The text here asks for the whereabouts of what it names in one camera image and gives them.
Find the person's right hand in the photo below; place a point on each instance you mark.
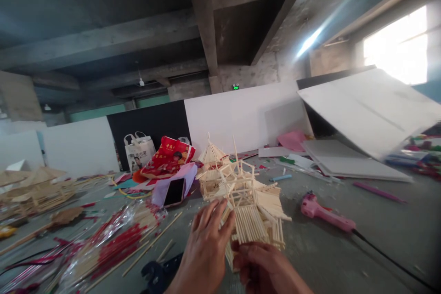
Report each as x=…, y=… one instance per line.
x=265, y=266

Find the person's left hand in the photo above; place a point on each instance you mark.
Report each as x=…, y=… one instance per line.
x=203, y=242

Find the person's left fingers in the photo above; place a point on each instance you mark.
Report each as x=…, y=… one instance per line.
x=213, y=216

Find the person's right fingers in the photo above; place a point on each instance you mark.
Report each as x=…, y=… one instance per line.
x=246, y=259

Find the wooden stick pagoda model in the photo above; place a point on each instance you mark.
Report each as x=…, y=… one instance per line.
x=246, y=197

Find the smartphone with pink case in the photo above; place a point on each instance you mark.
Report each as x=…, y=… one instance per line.
x=173, y=193

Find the lilac paper sheet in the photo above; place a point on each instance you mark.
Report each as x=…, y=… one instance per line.
x=187, y=177

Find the red gift bag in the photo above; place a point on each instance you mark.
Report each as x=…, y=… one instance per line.
x=169, y=159

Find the black clamp tool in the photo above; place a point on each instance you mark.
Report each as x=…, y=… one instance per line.
x=162, y=271

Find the light blue tube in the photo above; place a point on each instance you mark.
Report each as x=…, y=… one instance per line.
x=280, y=177

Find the pink glue gun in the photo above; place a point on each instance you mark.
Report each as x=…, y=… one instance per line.
x=322, y=213

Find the small flat white board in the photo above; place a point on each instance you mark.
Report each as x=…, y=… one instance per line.
x=280, y=151

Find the white tote bag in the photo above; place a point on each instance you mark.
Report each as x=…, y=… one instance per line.
x=136, y=154

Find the pink paper sheet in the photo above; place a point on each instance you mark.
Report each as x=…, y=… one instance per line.
x=293, y=140

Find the pile of red-wrapped stick packets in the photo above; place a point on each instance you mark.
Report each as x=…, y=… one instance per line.
x=103, y=249

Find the green exit sign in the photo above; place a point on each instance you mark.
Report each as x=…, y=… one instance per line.
x=236, y=87

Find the stack of white foam boards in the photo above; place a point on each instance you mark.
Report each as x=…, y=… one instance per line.
x=348, y=164

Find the brown leaf-shaped cutout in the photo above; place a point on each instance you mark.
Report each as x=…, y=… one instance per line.
x=69, y=215

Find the purple stick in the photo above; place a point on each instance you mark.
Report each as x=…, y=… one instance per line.
x=379, y=191

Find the hanging light bulb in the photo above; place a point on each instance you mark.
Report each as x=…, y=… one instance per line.
x=141, y=82

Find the flat wooden stick house model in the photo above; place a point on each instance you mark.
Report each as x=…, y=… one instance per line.
x=34, y=190

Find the large leaning white foam board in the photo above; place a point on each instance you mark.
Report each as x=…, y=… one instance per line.
x=372, y=111

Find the pile of coloured craft materials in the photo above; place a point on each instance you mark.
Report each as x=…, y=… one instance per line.
x=418, y=154

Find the yellow toy-like object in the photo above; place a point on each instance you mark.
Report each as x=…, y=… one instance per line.
x=7, y=232

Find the bright window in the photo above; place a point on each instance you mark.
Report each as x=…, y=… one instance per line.
x=396, y=47

